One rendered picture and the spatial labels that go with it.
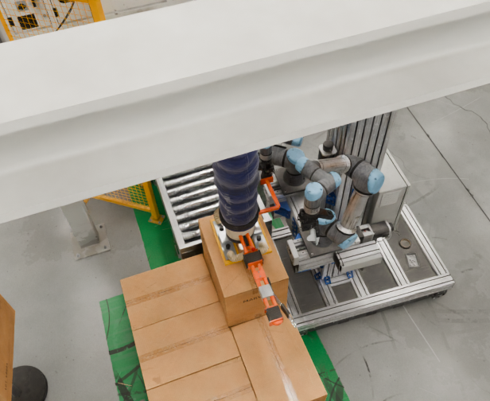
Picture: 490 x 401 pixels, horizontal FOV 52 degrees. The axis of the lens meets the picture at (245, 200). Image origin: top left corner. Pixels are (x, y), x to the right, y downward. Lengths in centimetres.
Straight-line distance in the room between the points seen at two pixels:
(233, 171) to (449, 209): 275
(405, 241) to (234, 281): 168
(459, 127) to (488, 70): 493
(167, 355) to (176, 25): 293
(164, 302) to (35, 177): 299
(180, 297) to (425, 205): 238
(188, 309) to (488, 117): 374
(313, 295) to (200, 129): 335
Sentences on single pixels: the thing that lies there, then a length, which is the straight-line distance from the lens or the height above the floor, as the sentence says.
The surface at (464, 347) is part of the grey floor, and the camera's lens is 410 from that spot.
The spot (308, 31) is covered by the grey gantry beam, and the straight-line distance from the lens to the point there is 43.
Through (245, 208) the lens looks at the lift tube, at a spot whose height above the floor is 146.
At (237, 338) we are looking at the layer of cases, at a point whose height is 54.
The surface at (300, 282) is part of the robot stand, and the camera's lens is 383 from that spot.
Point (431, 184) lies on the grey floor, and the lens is 489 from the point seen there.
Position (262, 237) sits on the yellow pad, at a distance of 298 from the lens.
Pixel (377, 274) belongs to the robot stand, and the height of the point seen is 21.
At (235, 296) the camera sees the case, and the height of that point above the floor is 92.
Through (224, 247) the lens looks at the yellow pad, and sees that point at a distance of 295.
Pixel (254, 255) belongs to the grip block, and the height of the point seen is 120.
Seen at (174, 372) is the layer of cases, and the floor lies 54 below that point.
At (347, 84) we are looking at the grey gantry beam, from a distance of 52.
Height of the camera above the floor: 355
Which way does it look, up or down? 52 degrees down
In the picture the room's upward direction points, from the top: 3 degrees counter-clockwise
